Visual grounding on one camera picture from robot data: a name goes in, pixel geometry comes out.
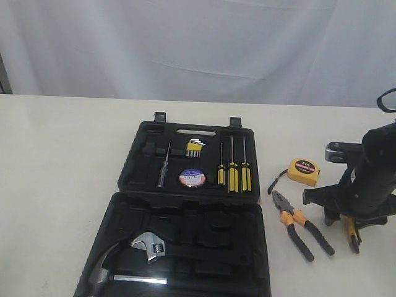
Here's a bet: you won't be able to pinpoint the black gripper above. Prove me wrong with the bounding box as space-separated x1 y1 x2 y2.
303 161 395 231

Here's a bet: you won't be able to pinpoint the yellow utility knife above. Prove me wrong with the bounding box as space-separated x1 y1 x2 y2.
345 217 362 254

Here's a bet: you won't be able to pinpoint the orange black combination pliers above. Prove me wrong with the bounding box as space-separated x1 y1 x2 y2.
271 191 335 262

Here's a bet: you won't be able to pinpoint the yellow tape measure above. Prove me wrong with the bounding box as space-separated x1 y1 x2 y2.
267 158 320 195

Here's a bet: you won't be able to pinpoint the black plastic tool case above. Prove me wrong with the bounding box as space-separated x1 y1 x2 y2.
74 112 271 296

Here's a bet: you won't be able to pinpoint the black electrical tape roll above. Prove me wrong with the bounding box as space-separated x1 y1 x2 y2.
179 168 206 188

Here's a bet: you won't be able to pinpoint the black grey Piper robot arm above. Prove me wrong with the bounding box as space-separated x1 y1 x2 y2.
303 124 395 229

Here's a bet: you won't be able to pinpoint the right yellow black screwdriver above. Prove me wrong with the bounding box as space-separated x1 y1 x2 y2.
241 136 252 192

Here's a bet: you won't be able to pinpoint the middle yellow black screwdriver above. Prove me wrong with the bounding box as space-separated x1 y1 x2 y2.
228 136 239 192

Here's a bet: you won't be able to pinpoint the small yellow black screwdriver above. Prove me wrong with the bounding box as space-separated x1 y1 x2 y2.
217 142 225 186

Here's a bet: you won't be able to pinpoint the white backdrop curtain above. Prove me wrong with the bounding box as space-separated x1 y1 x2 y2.
1 1 395 106

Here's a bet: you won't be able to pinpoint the yellow hex key set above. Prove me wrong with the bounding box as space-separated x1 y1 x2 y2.
186 139 205 158

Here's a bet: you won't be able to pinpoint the steel claw hammer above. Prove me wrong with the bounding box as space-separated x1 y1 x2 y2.
87 242 168 297

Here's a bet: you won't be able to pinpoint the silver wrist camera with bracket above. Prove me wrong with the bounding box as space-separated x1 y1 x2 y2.
325 142 363 163

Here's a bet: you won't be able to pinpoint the black braided cable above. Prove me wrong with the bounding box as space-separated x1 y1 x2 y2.
376 88 396 114

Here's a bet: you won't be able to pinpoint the clear handle tester screwdriver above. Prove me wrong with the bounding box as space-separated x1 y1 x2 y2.
157 141 171 188

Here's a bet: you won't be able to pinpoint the adjustable wrench black handle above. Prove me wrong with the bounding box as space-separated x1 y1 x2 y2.
130 231 252 265

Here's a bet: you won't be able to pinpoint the black metal tripod frame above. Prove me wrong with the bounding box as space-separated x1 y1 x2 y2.
0 55 12 94

